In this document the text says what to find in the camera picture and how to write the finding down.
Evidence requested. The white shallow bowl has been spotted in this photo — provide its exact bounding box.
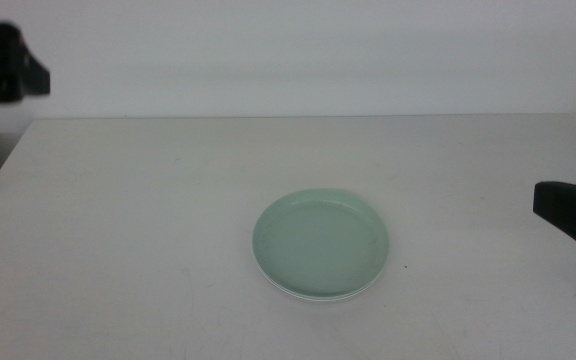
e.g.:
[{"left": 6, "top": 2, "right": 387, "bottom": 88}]
[{"left": 253, "top": 254, "right": 385, "bottom": 303}]

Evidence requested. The pale green shallow bowl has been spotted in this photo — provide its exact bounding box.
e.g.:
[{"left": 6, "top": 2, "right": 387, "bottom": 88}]
[{"left": 251, "top": 188, "right": 391, "bottom": 297}]

